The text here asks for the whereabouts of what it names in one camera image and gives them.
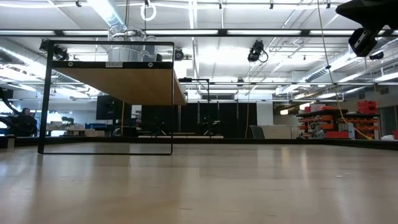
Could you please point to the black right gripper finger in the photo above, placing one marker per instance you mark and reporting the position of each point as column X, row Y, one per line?
column 360, row 42

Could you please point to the black ceiling device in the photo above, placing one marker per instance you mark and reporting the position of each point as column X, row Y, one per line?
column 377, row 56
column 60, row 53
column 179, row 54

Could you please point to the white spray bottle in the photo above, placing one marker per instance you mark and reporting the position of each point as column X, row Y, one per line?
column 351, row 132

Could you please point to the shelving with red bins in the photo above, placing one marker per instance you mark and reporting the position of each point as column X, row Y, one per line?
column 335, row 134

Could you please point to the beige cabinet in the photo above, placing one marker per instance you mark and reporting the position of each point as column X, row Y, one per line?
column 276, row 132

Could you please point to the grey chair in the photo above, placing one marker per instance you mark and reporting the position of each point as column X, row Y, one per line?
column 257, row 132

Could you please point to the black metal stand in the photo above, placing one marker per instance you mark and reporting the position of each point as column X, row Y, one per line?
column 186, row 79

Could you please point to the black monitor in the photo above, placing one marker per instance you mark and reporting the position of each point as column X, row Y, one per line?
column 105, row 107

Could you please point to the black hanging camera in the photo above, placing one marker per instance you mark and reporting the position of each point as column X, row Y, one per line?
column 256, row 49

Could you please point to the black aluminium table frame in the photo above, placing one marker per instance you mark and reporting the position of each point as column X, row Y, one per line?
column 311, row 141

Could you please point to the black partition wall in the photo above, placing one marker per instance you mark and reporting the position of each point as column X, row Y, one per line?
column 230, row 121

